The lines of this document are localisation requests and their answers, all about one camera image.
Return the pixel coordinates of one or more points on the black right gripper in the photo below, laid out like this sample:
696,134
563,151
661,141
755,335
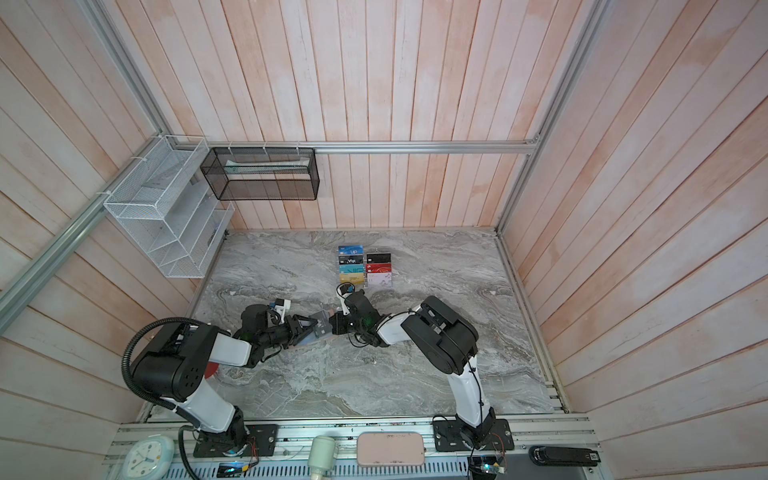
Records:
339,323

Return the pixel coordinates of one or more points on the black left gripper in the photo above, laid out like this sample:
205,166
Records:
294,339

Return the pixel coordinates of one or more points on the dark grey credit card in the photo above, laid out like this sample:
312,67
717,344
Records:
323,328

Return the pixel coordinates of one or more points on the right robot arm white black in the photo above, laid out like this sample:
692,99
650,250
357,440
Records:
445,338

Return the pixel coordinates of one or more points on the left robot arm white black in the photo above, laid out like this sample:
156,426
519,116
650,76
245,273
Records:
165,364

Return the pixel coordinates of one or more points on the gold credit card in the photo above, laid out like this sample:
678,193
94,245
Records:
356,278

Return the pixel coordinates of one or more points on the teal credit card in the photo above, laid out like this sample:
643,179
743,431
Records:
351,268

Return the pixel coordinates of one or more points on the black credit card left column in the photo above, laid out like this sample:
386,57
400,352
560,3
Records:
351,259

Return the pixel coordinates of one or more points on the black credit card column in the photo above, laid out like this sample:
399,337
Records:
378,258
351,259

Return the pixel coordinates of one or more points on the red credit card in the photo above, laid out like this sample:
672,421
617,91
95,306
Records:
378,268

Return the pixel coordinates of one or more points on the black credit card right column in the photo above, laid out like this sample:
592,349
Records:
378,258

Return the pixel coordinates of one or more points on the pink rectangular case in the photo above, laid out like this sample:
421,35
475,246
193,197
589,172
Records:
390,449

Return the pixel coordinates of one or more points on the black mesh basket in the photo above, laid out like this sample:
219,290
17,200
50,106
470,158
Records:
262,173

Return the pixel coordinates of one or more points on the white analog clock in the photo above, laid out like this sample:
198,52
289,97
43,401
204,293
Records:
148,459

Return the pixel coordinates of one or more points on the black stapler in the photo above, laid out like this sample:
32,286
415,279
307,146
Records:
559,456

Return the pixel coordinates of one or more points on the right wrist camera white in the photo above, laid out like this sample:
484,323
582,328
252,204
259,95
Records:
343,291

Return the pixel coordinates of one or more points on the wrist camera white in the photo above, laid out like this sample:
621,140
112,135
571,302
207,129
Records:
281,307
343,291

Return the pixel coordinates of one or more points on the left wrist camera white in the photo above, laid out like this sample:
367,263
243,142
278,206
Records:
281,307

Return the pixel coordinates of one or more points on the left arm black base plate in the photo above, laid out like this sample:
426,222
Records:
252,440

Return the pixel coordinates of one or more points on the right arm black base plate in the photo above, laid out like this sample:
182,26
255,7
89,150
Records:
454,435

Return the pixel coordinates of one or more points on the white wire mesh shelf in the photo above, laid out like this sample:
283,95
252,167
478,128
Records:
169,209

